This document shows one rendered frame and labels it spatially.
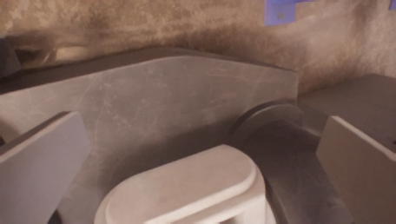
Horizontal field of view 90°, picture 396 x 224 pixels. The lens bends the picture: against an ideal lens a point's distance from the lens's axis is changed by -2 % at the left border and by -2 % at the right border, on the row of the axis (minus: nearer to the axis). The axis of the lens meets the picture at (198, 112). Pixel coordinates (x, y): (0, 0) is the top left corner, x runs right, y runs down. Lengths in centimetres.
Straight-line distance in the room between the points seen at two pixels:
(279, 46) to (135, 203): 52
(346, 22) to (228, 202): 67
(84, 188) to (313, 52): 67
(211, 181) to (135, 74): 18
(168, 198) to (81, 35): 35
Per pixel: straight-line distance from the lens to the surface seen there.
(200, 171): 27
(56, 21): 48
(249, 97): 39
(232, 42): 54
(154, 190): 26
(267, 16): 58
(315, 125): 67
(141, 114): 33
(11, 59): 41
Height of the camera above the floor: 47
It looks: 60 degrees down
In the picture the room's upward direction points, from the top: 139 degrees clockwise
